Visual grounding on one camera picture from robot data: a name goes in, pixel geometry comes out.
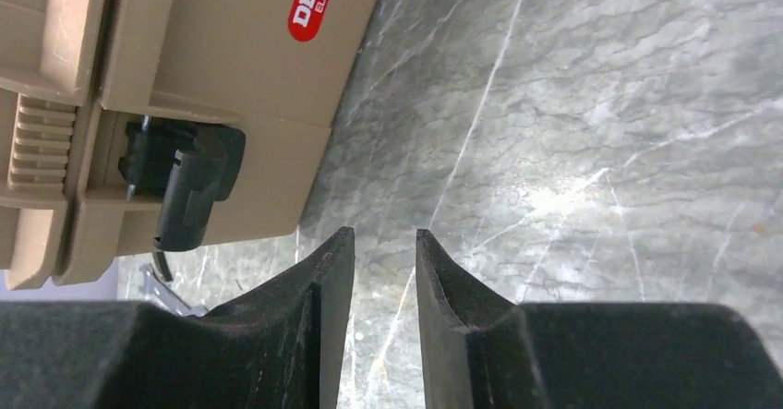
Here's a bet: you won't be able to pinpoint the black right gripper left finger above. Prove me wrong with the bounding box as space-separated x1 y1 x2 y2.
1 227 355 408

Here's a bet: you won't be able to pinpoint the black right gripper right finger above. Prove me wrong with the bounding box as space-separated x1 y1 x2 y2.
416 229 782 408

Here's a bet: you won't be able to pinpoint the tan plastic toolbox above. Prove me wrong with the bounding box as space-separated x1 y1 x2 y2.
1 0 376 290

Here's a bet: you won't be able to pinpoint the silver combination wrench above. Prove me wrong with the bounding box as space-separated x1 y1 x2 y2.
139 264 209 317

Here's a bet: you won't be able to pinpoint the black handled cutters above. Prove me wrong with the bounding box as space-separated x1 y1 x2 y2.
152 250 174 283

